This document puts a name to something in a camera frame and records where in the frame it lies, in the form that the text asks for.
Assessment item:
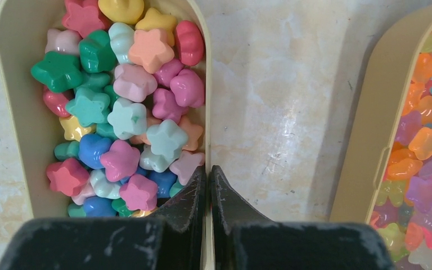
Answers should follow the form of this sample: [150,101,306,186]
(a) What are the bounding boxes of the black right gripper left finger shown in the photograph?
[0,166,206,269]

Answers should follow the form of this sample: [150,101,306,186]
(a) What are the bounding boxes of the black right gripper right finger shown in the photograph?
[209,165,395,269]

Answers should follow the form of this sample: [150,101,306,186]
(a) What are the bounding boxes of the beige tray opaque candies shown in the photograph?
[0,1,215,269]

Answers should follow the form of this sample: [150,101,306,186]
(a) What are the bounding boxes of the beige tray translucent candies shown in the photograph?
[330,5,432,269]

